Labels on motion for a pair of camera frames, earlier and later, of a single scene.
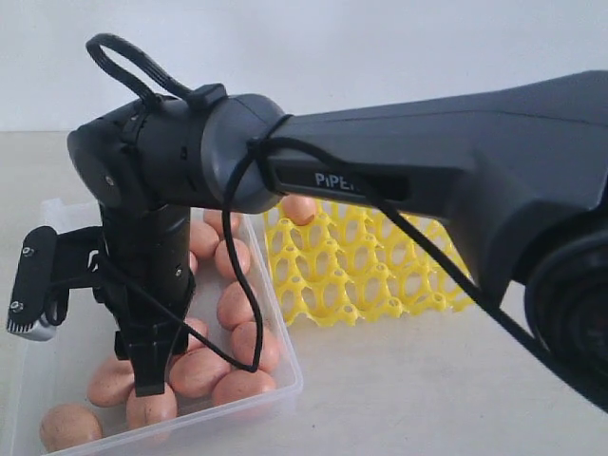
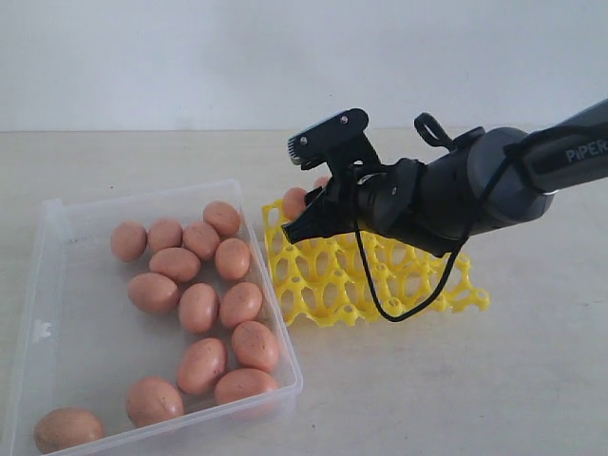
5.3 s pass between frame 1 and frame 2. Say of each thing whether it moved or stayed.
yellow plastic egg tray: stayed
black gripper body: moved
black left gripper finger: moved
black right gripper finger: moved
